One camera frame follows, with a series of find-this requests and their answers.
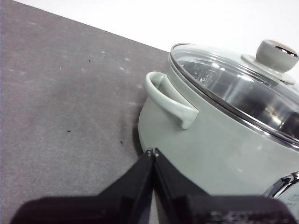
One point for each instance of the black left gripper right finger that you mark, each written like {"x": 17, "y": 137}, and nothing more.
{"x": 182, "y": 198}

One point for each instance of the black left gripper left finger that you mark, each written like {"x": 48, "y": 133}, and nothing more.
{"x": 126, "y": 191}

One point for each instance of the glass lid with green knob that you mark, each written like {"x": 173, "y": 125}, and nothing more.
{"x": 233, "y": 79}

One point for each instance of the pale green electric steamer pot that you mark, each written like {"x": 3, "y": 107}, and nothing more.
{"x": 210, "y": 149}

